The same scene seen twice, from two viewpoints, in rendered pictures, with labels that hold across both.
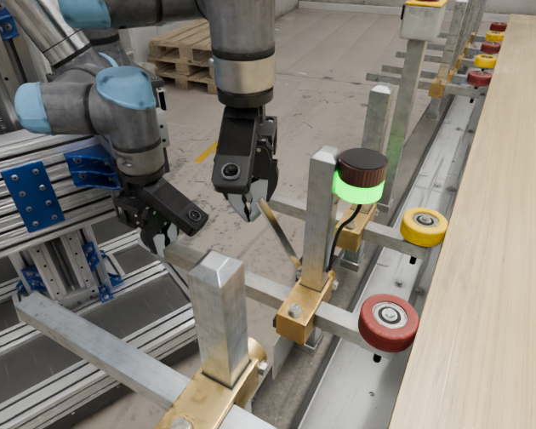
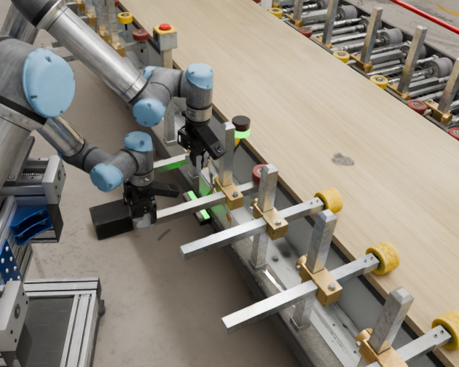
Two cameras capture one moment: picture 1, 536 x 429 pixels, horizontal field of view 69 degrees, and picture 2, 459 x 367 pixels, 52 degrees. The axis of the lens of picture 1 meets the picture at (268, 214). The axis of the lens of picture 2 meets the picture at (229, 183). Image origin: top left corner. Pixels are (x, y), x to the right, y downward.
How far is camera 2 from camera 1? 1.15 m
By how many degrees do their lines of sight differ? 45
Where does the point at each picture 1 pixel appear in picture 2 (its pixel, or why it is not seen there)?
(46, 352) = not seen: outside the picture
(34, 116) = (117, 179)
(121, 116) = (148, 156)
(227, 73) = (204, 114)
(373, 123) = not seen: hidden behind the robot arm
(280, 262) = (71, 237)
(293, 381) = not seen: hidden behind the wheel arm
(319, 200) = (229, 144)
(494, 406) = (308, 172)
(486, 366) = (296, 165)
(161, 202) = (162, 189)
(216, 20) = (202, 97)
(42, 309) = (194, 245)
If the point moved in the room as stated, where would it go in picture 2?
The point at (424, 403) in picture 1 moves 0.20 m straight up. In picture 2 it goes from (296, 184) to (305, 135)
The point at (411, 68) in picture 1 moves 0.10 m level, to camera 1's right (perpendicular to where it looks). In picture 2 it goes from (168, 62) to (184, 54)
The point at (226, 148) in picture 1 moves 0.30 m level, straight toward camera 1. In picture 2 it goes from (210, 142) to (307, 174)
